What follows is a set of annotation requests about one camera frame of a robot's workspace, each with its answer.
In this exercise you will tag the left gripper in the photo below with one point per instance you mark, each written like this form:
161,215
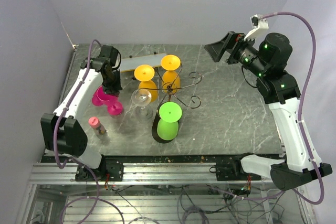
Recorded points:
115,89

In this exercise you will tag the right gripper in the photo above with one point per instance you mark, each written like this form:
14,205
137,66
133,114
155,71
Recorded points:
232,41

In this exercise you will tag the pink wine glass front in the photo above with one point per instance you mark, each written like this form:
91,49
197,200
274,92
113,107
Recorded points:
99,97

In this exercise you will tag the pink wine glass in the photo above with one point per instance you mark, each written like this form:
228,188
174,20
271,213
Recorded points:
99,97
114,107

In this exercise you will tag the orange wine glass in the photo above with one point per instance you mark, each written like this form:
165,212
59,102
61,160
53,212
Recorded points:
170,73
144,74

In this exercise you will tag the wire wine glass rack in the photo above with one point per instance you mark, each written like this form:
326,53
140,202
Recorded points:
169,98

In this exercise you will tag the green wine glass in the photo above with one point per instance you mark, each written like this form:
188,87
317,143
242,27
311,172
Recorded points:
170,113

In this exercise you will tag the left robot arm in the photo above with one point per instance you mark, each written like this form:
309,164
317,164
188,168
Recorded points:
99,83

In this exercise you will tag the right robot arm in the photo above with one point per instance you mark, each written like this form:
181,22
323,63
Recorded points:
281,93

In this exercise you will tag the clear wine glass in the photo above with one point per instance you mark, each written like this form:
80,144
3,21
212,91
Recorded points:
142,98

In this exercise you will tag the yellow framed mirror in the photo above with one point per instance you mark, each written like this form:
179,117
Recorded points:
130,64

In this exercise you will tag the pink capped small bottle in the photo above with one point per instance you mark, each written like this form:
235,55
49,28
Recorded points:
97,127

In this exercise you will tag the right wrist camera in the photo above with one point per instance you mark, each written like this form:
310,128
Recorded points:
259,25

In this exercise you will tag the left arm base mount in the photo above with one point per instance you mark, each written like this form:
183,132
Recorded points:
110,170

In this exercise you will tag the aluminium rail frame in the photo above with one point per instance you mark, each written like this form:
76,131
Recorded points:
156,192

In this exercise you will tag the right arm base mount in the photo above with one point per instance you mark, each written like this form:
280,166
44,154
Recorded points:
231,169

